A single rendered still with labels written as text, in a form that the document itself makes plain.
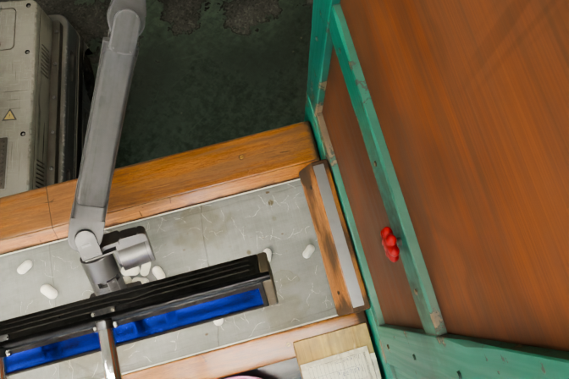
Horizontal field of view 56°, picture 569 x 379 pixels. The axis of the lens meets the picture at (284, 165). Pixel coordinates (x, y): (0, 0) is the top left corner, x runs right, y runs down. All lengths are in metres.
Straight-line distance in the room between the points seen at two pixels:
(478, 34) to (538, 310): 0.19
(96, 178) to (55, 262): 0.32
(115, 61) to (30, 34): 0.87
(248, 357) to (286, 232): 0.26
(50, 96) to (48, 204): 0.61
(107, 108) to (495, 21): 0.71
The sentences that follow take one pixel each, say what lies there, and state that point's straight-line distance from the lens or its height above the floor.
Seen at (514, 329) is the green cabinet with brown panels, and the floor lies 1.46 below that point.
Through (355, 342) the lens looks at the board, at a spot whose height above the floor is 0.78.
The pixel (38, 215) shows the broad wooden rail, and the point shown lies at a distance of 1.25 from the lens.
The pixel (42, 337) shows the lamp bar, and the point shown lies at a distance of 0.84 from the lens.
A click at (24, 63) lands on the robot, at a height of 0.47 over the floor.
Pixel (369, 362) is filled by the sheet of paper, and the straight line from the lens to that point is 1.12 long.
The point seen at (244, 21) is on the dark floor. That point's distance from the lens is 2.18.
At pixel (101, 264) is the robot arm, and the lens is 1.04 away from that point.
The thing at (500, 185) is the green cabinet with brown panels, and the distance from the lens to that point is 0.40.
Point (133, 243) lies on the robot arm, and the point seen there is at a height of 0.89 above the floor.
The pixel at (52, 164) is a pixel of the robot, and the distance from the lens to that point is 1.72.
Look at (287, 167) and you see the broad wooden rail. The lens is 1.16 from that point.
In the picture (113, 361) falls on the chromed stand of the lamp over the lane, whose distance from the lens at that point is 0.80.
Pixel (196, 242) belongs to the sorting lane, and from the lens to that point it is 1.17.
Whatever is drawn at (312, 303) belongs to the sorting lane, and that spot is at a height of 0.74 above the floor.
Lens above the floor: 1.88
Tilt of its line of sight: 75 degrees down
